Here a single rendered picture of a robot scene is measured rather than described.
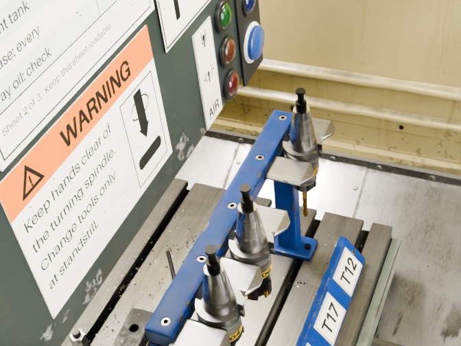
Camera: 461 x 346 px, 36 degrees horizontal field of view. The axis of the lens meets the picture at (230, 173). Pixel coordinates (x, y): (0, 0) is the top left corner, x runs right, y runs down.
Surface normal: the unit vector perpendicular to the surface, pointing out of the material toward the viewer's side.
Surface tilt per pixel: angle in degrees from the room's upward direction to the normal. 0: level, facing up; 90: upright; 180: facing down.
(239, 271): 0
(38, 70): 90
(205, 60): 90
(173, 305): 0
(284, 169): 0
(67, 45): 90
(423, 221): 24
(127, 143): 90
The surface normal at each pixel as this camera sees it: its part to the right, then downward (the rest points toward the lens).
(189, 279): -0.10, -0.73
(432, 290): -0.25, -0.41
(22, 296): 0.92, 0.20
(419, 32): -0.39, 0.65
